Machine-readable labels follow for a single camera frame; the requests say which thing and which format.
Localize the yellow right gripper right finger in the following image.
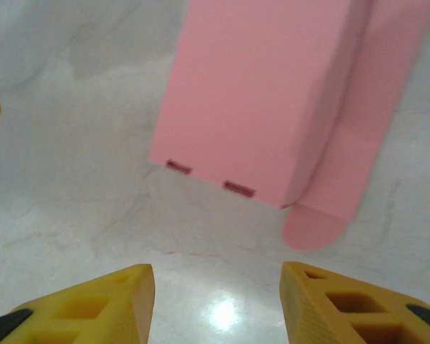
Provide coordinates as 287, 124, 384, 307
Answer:
279, 261, 430, 344

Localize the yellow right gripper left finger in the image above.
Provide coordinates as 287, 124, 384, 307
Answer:
0, 264, 155, 344

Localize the pink cloth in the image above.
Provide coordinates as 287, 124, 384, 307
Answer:
146, 0, 430, 252

